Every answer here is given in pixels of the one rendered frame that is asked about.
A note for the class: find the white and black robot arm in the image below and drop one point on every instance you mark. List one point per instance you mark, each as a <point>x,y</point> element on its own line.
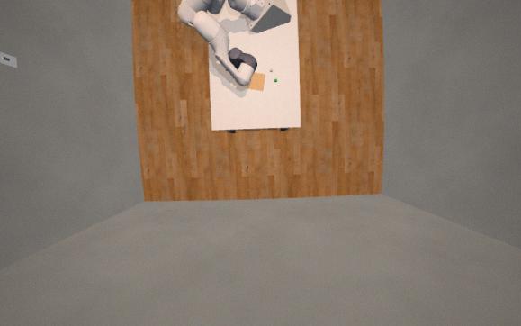
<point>216,35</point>

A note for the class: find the orange mat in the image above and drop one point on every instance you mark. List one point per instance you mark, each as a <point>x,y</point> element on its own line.
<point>257,82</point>

